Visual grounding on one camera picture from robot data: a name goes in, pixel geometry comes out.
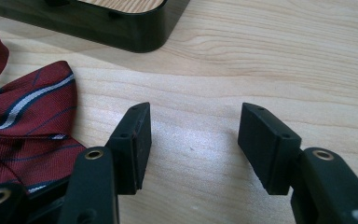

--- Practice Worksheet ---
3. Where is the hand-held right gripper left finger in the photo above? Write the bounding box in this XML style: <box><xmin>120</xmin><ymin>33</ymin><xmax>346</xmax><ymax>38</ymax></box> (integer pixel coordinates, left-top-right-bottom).
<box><xmin>57</xmin><ymin>102</ymin><xmax>153</xmax><ymax>224</ymax></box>

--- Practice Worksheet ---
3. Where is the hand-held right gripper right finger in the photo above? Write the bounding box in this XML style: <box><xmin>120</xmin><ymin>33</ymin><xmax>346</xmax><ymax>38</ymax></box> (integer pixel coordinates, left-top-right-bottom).
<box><xmin>237</xmin><ymin>102</ymin><xmax>358</xmax><ymax>224</ymax></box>

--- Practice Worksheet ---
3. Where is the red striped necktie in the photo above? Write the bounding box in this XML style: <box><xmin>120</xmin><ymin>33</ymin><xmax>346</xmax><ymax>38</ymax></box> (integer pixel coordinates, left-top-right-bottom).
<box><xmin>0</xmin><ymin>28</ymin><xmax>87</xmax><ymax>195</ymax></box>

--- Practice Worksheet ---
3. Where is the black tray with wooden bottom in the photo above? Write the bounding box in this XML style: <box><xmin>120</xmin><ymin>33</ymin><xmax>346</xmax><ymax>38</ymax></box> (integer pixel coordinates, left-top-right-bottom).
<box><xmin>0</xmin><ymin>0</ymin><xmax>191</xmax><ymax>53</ymax></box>

